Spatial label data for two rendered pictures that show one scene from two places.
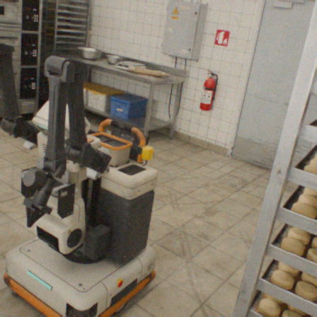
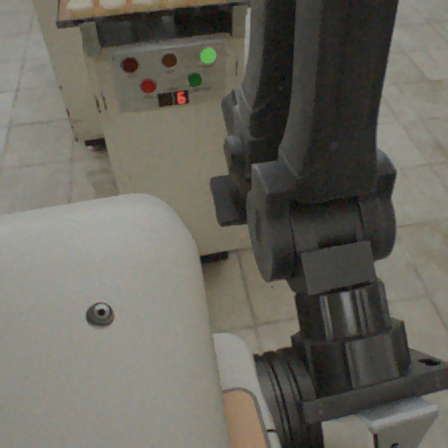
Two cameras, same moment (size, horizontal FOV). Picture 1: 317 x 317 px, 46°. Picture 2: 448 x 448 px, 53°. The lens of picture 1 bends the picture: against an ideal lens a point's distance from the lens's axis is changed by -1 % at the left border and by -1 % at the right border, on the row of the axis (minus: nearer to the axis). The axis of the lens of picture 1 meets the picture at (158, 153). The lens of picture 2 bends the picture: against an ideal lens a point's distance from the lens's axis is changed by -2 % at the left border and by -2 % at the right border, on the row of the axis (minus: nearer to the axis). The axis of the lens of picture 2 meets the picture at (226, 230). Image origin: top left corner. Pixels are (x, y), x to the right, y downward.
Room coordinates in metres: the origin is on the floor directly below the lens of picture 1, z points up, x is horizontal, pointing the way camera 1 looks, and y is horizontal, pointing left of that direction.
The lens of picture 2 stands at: (1.77, 0.47, 1.30)
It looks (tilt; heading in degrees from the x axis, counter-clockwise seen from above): 51 degrees down; 136
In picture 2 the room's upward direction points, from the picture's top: straight up
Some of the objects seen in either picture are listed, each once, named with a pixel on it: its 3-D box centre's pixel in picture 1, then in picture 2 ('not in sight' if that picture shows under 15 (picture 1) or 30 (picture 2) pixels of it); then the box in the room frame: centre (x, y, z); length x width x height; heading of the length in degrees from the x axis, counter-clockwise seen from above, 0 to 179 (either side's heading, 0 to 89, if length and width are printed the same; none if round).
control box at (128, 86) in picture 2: not in sight; (170, 74); (1.07, 0.99, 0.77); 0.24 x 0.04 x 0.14; 59
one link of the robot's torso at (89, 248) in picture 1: (73, 238); not in sight; (1.65, 0.37, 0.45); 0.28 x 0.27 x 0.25; 59
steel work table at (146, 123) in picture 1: (114, 92); not in sight; (5.38, 0.78, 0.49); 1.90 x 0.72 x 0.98; 56
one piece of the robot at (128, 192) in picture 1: (100, 196); not in sight; (1.90, 0.29, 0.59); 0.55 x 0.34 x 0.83; 59
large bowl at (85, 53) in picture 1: (89, 54); not in sight; (5.67, 1.25, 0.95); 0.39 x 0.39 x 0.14
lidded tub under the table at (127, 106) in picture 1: (128, 106); not in sight; (5.21, 0.53, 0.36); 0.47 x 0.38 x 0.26; 148
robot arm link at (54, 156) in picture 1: (56, 119); not in sight; (1.32, 0.39, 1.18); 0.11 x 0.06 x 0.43; 59
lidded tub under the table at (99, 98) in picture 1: (105, 98); not in sight; (5.46, 0.91, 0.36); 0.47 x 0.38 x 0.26; 146
